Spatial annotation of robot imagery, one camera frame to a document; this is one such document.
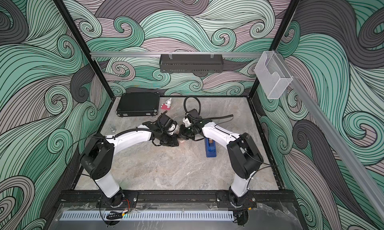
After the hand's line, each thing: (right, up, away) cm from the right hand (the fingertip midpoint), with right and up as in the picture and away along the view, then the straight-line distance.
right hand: (175, 137), depth 85 cm
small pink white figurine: (-9, +19, +25) cm, 33 cm away
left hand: (+2, -3, 0) cm, 4 cm away
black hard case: (-32, +20, +29) cm, 47 cm away
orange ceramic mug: (+4, -2, -1) cm, 4 cm away
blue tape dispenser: (+21, -6, +2) cm, 22 cm away
